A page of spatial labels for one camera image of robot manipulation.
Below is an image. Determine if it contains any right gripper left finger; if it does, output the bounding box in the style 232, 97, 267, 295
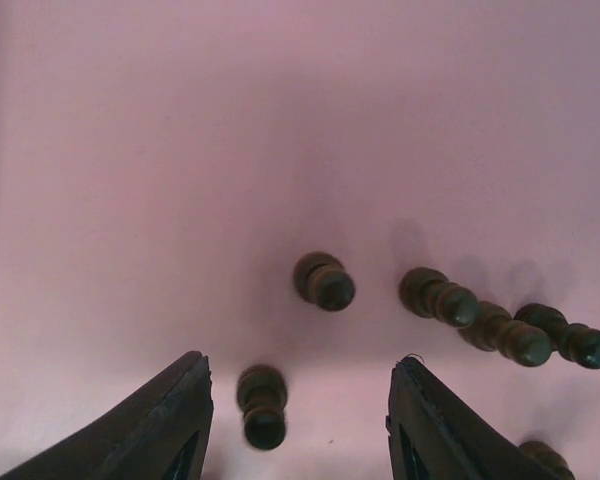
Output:
1, 351, 214, 479

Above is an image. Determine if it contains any pink plastic tray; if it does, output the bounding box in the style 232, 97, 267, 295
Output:
0, 1, 600, 479

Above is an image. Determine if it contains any dark pawn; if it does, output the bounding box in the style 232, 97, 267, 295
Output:
519, 440, 575, 480

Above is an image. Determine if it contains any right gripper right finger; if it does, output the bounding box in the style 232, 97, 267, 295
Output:
386, 356, 555, 480

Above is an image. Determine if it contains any dark chess piece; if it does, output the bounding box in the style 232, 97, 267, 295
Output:
458, 301, 553, 367
514, 303, 600, 370
293, 251, 356, 312
236, 364, 288, 451
398, 267, 479, 329

